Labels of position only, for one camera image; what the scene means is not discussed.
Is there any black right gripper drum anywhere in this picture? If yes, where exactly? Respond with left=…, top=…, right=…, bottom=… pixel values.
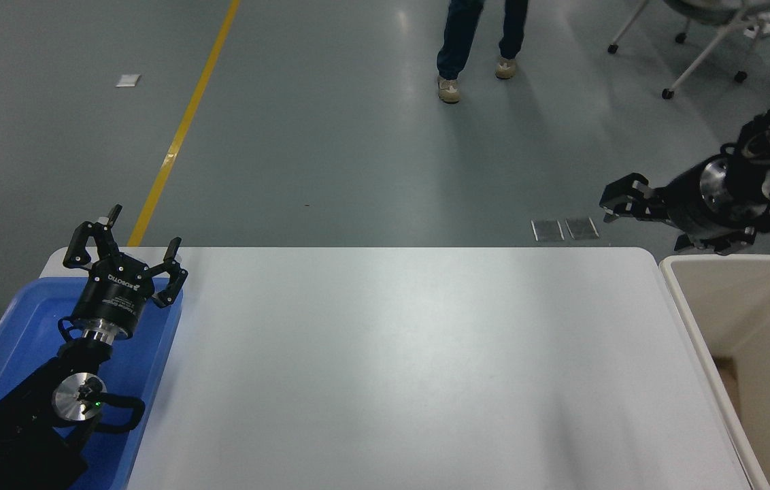
left=656, top=158, right=726, bottom=237

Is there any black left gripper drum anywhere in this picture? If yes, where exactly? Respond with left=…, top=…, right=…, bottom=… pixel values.
left=71, top=250, right=156, bottom=339

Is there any silver floor plate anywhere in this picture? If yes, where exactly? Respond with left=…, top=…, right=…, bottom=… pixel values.
left=565, top=217, right=600, bottom=241
left=531, top=219, right=565, bottom=242

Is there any blue plastic tray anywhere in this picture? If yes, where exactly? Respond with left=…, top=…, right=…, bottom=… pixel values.
left=0, top=276, right=184, bottom=490

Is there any white swivel chair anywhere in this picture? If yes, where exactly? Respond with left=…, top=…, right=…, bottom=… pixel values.
left=606, top=0, right=770, bottom=100

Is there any person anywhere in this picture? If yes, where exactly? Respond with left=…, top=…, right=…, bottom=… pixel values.
left=436, top=0, right=529, bottom=105

